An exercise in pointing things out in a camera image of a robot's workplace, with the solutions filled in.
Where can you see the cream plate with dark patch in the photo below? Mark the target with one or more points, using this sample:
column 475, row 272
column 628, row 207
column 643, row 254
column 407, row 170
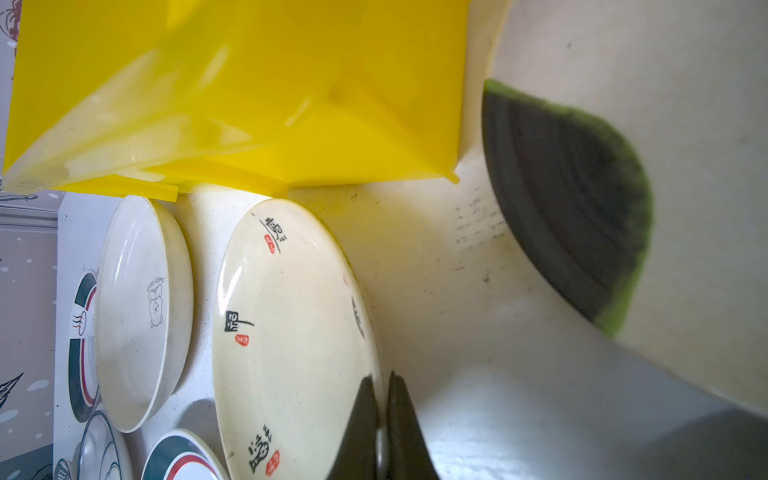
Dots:
column 626, row 144

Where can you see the yellow plastic bin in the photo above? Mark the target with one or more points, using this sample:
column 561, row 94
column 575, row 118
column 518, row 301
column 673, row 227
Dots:
column 156, row 98

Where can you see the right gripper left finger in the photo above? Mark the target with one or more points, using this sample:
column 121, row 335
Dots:
column 356, row 458

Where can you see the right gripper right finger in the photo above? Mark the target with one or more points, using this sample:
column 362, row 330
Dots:
column 409, row 457

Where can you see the plain cream plate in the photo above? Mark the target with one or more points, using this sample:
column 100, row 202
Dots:
column 144, row 312

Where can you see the cream plate with black characters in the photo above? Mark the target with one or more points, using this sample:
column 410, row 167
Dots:
column 292, row 340

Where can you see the green red rimmed white plate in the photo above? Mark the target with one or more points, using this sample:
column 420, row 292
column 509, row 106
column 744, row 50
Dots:
column 181, row 455

